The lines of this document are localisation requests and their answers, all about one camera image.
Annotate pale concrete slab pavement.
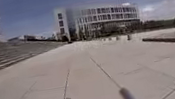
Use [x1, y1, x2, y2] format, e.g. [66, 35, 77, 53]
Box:
[0, 26, 175, 99]

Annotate white multi-storey building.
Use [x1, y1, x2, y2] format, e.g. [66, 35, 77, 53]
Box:
[52, 0, 143, 45]

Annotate bollard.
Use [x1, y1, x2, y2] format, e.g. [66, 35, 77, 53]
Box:
[126, 33, 133, 42]

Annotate wide concrete steps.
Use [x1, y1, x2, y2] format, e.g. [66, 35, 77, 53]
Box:
[0, 30, 71, 77]

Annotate distant row of trees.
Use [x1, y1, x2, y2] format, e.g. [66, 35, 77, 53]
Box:
[139, 15, 175, 35]

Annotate low dark kerb wall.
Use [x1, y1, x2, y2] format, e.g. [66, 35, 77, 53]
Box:
[141, 33, 175, 53]

